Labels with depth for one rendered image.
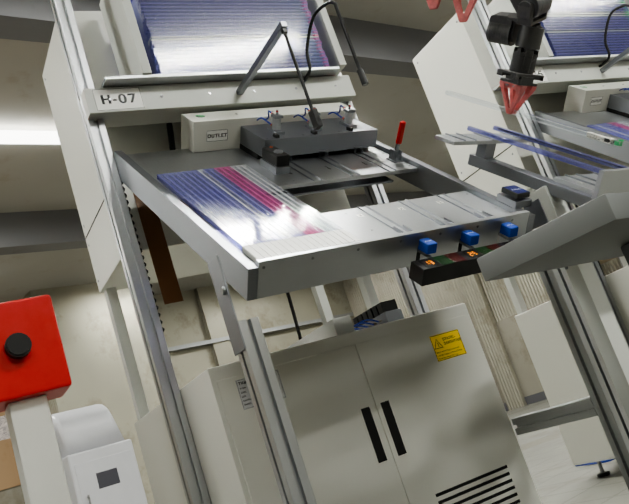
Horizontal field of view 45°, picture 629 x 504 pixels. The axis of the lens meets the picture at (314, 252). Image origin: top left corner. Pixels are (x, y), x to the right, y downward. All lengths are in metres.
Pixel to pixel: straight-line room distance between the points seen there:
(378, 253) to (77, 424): 6.76
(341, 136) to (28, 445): 1.11
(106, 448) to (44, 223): 2.26
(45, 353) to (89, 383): 8.77
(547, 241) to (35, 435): 0.84
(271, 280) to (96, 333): 9.00
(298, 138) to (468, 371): 0.71
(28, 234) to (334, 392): 6.19
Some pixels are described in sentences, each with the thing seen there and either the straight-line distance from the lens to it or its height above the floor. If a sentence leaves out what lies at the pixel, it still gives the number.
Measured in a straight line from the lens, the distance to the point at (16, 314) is 1.33.
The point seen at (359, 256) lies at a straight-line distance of 1.43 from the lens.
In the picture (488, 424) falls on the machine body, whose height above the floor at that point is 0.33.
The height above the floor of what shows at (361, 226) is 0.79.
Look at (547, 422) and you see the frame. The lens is 1.85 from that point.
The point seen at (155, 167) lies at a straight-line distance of 1.84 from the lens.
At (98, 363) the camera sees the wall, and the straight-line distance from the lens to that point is 10.20.
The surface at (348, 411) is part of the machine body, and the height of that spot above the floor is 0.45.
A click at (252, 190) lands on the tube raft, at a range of 1.68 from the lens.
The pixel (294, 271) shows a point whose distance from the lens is 1.36.
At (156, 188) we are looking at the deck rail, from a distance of 1.67.
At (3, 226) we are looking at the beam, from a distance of 7.63.
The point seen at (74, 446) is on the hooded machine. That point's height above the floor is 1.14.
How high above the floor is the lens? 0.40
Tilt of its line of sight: 14 degrees up
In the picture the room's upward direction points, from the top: 19 degrees counter-clockwise
